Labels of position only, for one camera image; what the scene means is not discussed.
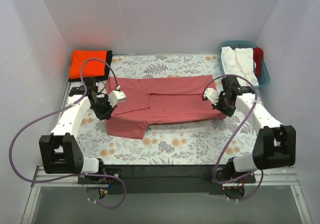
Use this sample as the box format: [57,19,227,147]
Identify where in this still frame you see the pink t shirt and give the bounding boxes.
[105,75,226,139]

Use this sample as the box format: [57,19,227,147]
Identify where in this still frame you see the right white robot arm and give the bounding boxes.
[202,75,296,184]

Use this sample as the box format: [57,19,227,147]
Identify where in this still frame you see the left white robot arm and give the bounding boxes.
[39,78,126,174]

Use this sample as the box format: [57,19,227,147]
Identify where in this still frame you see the white t shirt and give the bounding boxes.
[221,46,244,77]
[234,48,259,86]

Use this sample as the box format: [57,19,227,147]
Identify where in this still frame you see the teal laundry basket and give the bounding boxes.
[218,40,270,89]

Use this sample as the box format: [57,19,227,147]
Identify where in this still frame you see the red t shirt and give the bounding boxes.
[253,47,264,77]

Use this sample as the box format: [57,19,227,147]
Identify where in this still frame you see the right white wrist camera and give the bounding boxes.
[201,88,220,105]

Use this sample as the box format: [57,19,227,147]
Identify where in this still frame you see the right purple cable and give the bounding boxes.
[201,74,264,202]

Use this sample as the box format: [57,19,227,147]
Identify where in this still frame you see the purple cable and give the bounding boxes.
[8,58,128,209]
[201,74,264,202]

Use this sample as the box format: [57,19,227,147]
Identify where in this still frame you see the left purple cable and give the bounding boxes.
[8,58,128,209]

